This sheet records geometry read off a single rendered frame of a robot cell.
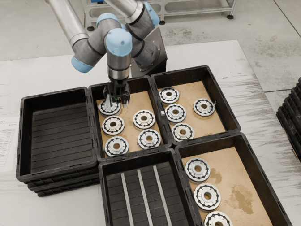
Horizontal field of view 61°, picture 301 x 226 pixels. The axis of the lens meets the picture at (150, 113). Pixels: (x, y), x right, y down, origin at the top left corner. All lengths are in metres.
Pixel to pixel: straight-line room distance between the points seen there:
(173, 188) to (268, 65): 2.07
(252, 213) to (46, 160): 0.85
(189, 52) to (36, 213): 1.24
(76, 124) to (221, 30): 2.30
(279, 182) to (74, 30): 1.08
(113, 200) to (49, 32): 2.48
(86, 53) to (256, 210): 0.85
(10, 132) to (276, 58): 2.52
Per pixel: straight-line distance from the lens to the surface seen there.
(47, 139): 1.23
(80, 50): 0.91
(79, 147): 1.16
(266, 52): 3.02
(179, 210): 1.03
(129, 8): 1.23
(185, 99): 1.28
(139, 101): 1.26
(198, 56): 1.70
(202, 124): 1.20
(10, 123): 1.53
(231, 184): 1.10
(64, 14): 1.03
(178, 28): 3.09
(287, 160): 1.40
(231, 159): 1.15
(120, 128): 1.14
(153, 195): 1.04
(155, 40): 1.47
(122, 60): 0.79
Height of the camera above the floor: 1.82
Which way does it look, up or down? 55 degrees down
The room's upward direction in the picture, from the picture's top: straight up
